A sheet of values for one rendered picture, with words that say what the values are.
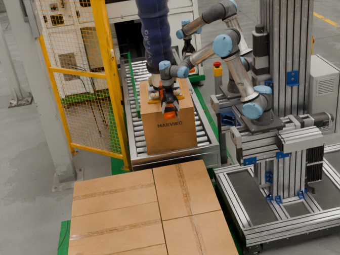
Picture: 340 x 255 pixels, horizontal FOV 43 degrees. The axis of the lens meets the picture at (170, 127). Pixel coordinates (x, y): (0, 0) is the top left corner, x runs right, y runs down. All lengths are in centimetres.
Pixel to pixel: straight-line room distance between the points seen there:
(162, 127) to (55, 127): 114
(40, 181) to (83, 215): 151
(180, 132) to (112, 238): 100
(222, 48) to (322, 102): 90
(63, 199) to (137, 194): 121
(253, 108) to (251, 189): 115
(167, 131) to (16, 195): 177
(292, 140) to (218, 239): 76
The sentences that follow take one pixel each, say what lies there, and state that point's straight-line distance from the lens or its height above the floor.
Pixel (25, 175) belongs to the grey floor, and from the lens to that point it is 464.
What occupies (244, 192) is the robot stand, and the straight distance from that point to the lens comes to 351.
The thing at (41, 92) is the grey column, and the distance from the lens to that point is 384.
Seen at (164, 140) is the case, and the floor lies 69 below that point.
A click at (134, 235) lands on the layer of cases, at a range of 277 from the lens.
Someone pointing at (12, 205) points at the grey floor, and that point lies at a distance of 429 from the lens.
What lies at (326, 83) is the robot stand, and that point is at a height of 117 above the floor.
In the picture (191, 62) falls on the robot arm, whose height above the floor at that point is 141.
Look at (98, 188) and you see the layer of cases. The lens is 321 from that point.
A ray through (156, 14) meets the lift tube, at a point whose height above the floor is 162.
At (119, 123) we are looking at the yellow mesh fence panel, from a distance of 400.
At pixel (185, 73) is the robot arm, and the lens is 268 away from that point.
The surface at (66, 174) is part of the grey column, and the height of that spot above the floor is 11.
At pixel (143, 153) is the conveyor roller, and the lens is 347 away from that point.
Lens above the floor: 244
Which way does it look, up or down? 30 degrees down
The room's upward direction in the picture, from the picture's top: 8 degrees counter-clockwise
